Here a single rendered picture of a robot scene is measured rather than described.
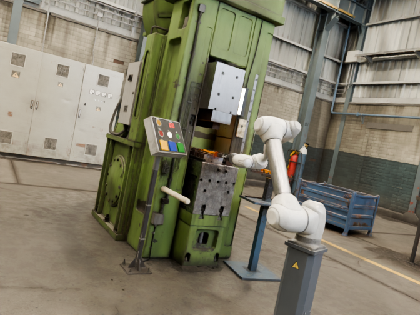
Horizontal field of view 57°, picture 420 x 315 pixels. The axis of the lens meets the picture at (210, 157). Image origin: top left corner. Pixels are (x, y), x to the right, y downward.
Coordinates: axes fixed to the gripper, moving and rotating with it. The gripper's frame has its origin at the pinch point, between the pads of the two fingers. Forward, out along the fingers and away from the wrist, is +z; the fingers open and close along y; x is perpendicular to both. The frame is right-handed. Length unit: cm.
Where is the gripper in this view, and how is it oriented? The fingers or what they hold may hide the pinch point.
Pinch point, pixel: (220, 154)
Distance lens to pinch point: 330.0
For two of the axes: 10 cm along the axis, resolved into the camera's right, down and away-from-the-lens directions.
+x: 2.0, -9.8, -0.7
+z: -5.0, -1.6, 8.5
